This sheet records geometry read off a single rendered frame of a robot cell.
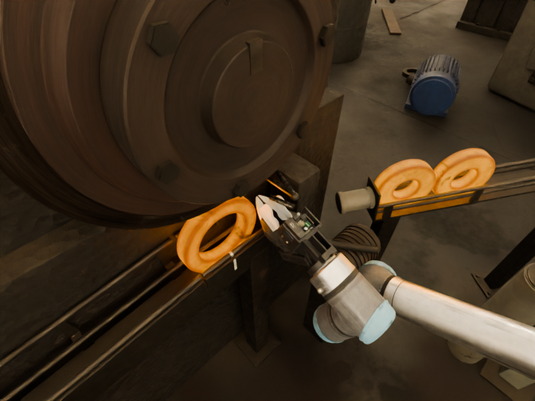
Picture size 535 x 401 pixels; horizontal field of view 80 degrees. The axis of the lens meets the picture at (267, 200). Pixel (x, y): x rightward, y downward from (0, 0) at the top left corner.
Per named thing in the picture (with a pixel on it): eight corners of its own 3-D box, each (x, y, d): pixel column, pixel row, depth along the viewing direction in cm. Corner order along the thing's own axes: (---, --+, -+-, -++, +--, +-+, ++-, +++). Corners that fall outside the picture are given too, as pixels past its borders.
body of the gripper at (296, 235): (303, 203, 67) (344, 245, 64) (292, 220, 75) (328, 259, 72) (278, 222, 64) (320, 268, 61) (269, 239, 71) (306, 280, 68)
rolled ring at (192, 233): (255, 184, 64) (244, 177, 66) (176, 235, 55) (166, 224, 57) (257, 239, 77) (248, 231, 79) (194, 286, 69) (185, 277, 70)
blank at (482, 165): (437, 153, 79) (444, 161, 77) (497, 142, 80) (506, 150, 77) (422, 196, 91) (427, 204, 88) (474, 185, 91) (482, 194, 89)
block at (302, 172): (267, 224, 93) (266, 161, 76) (285, 211, 97) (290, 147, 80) (293, 247, 88) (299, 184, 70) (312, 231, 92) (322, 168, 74)
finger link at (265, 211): (261, 185, 69) (289, 216, 67) (256, 199, 74) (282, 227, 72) (250, 192, 68) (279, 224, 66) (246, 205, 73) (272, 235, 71)
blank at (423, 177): (376, 164, 79) (382, 173, 77) (437, 153, 79) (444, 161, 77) (369, 205, 90) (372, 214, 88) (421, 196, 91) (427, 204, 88)
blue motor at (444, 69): (400, 116, 235) (415, 71, 210) (412, 83, 270) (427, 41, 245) (443, 126, 226) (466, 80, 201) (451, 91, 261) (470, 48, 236)
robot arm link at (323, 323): (357, 321, 81) (383, 310, 71) (328, 354, 75) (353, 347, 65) (330, 292, 83) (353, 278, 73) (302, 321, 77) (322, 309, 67)
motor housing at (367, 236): (294, 327, 128) (306, 253, 89) (329, 292, 139) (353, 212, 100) (319, 352, 122) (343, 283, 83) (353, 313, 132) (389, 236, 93)
